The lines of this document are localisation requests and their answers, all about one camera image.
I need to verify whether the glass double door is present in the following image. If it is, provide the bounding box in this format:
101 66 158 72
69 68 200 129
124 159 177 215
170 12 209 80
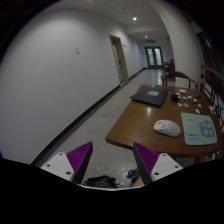
145 46 163 69

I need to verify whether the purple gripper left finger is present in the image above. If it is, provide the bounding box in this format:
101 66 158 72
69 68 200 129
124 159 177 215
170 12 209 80
41 141 94 185

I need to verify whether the beige side door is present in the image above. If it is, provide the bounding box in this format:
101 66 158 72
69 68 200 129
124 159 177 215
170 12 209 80
109 35 128 83

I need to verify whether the black bag on floor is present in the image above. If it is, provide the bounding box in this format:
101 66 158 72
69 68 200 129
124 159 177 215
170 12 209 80
83 175 116 188

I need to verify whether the wooden stair railing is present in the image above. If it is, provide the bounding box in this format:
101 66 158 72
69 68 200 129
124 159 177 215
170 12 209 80
199 63 224 116

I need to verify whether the small black box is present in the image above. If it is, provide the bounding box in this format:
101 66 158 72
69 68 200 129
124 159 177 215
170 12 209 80
171 95 179 102

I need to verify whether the brown wooden table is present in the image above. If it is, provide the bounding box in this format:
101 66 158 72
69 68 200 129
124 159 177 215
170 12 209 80
106 84 224 159

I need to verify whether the white computer mouse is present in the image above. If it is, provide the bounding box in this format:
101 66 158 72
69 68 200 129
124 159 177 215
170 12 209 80
154 120 181 137

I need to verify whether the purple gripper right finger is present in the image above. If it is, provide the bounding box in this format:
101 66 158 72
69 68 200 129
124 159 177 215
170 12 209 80
131 141 184 186

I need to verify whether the wooden armchair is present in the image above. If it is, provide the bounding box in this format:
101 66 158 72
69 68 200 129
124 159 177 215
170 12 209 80
161 71 199 90

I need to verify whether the black laptop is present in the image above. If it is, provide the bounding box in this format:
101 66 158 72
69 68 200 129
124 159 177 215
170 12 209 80
131 87 169 107

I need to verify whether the green mouse pad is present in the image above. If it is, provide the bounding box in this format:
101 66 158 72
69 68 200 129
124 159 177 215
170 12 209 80
181 113 217 146

